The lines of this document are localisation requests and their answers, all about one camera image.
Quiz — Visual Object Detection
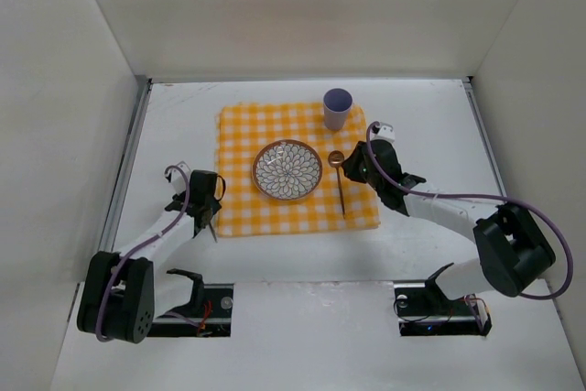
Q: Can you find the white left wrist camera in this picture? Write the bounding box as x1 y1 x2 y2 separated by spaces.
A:
164 161 191 194

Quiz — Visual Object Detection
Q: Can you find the left aluminium frame rail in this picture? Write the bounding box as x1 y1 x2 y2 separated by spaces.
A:
88 75 152 262

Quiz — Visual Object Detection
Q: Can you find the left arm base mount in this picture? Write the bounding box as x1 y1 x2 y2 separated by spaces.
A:
147 269 234 338

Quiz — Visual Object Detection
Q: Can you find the copper long-handled spoon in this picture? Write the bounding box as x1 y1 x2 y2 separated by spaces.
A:
328 150 346 216

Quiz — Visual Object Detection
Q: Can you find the silver metal fork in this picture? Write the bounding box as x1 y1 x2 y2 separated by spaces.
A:
207 219 218 244

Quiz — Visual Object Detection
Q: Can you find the patterned ceramic plate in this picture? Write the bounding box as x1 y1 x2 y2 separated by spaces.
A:
252 139 323 201

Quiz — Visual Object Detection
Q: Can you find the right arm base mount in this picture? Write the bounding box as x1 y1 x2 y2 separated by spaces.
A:
393 281 493 337

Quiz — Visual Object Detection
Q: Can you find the aluminium frame rail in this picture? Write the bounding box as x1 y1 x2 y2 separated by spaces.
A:
461 76 506 196
88 75 152 262

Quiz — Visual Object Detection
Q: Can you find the yellow white checkered cloth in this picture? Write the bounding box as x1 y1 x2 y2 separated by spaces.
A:
216 102 380 237

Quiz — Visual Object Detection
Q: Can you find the lavender plastic cup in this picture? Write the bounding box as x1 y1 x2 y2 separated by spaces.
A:
322 88 353 131

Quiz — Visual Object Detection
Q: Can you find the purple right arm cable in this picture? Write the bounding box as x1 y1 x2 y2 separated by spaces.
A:
365 120 574 301

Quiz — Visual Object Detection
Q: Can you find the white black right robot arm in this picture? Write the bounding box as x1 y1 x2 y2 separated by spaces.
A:
342 139 556 300

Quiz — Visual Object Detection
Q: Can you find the right aluminium frame rail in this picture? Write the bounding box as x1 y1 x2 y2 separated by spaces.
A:
461 76 506 196

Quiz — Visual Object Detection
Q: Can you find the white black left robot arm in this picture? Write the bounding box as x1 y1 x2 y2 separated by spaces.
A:
76 163 226 343

